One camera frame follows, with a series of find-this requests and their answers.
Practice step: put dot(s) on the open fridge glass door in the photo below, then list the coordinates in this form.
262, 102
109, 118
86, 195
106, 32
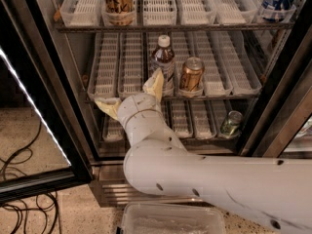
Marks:
32, 59

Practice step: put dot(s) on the middle wire shelf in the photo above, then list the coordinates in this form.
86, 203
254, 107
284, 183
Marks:
230, 97

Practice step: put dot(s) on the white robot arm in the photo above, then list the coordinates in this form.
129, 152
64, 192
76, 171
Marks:
272, 192

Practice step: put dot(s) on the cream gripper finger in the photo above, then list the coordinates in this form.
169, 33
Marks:
109, 106
154, 85

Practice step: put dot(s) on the stainless steel fridge cabinet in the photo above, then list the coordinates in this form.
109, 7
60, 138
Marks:
268, 63

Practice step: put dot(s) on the top wire shelf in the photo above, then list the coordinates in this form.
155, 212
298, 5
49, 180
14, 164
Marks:
178, 27

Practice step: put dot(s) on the tea bottle with white cap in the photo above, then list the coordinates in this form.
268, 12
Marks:
164, 57

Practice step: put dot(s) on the clear plastic storage bin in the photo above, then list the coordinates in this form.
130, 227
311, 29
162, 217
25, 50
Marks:
156, 218

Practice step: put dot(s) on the gold beverage can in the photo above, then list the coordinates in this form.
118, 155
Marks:
191, 74

